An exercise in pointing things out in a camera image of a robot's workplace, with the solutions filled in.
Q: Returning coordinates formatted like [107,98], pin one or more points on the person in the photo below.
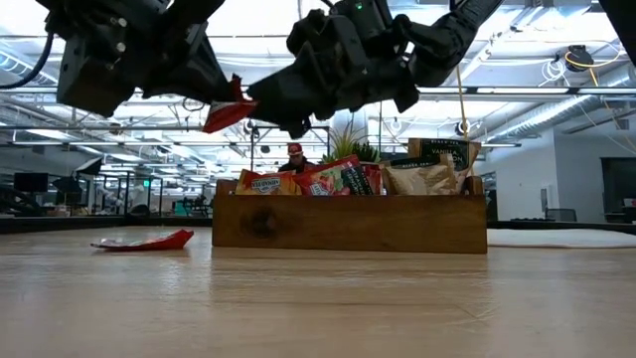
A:
[296,150]

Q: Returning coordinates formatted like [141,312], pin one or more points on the wooden tea organizer box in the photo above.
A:
[348,224]

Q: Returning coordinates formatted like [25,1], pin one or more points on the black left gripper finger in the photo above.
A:
[206,47]
[194,82]

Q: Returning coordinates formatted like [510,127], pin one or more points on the black camera rig frame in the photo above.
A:
[258,149]

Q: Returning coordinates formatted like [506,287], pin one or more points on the black workstation frame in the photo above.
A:
[89,166]

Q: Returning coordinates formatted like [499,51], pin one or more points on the white round placemat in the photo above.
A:
[566,238]

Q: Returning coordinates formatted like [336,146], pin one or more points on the orange peach tea packet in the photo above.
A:
[266,185]

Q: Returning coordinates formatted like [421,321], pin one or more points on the black background monitor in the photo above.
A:
[30,182]

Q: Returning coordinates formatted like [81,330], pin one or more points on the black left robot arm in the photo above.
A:
[139,12]

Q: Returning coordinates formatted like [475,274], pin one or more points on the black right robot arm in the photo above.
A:
[447,35]

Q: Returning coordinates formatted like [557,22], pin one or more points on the tan vanilla tea packet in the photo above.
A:
[449,147]
[422,180]

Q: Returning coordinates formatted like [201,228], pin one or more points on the grey office chair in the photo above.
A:
[560,215]

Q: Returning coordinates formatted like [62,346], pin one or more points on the succulent in white patterned pot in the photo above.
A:
[348,146]

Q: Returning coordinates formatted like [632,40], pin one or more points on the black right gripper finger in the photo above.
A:
[297,128]
[293,94]

